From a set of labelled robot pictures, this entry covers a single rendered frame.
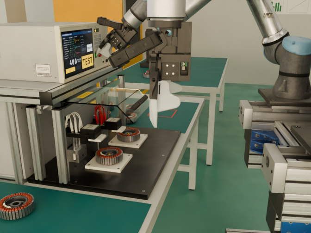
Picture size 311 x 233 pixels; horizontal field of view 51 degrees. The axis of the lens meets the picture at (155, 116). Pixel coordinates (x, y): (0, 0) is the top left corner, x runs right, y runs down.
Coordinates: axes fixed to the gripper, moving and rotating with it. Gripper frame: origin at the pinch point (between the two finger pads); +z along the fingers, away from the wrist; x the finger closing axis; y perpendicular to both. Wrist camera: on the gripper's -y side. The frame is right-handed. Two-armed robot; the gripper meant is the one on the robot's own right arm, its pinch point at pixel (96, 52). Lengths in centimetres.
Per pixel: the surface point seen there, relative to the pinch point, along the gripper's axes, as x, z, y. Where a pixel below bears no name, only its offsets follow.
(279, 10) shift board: 511, -100, 77
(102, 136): -19.9, 15.6, 28.6
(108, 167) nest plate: -27, 19, 39
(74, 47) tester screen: -19.1, -2.6, -3.4
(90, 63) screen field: -5.6, 3.1, 2.2
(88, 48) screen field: -7.0, -1.5, -2.2
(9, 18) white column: 283, 179, -191
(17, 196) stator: -54, 34, 24
